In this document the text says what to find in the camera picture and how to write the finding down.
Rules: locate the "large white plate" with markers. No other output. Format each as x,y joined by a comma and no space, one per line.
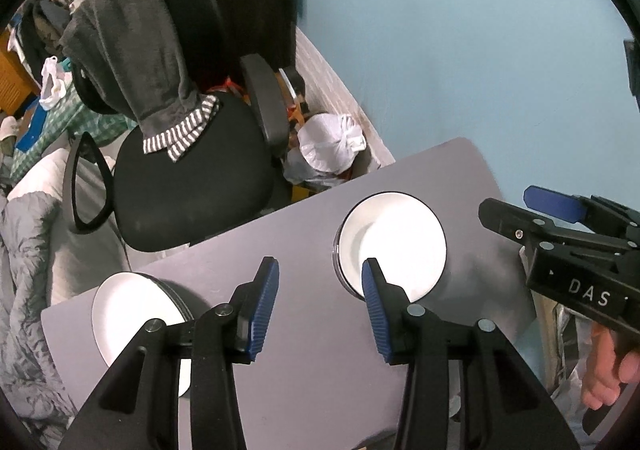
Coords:
130,310

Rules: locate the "white knotted plastic bag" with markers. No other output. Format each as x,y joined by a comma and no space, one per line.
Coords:
327,140

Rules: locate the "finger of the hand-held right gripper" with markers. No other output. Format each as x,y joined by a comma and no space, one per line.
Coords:
550,202
510,222

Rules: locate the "person's right hand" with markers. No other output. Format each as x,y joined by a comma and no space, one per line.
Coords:
607,370

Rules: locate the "black office chair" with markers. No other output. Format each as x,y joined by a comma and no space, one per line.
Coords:
190,190

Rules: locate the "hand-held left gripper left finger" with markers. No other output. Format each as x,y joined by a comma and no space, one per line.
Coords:
260,310

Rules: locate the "green checked bag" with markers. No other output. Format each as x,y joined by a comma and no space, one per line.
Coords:
85,115

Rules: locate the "dark grey striped-cuff garment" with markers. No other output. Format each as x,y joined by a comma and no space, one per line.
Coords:
130,45

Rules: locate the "grey quilted comforter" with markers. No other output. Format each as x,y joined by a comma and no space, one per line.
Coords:
25,290

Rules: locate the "small white plastic bag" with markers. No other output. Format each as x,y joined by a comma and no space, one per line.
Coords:
50,80

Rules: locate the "blue flat box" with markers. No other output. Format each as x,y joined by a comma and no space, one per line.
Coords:
31,128

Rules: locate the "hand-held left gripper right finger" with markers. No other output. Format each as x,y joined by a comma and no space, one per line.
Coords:
377,315

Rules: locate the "white bed sheet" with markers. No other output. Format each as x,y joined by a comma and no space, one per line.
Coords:
85,240

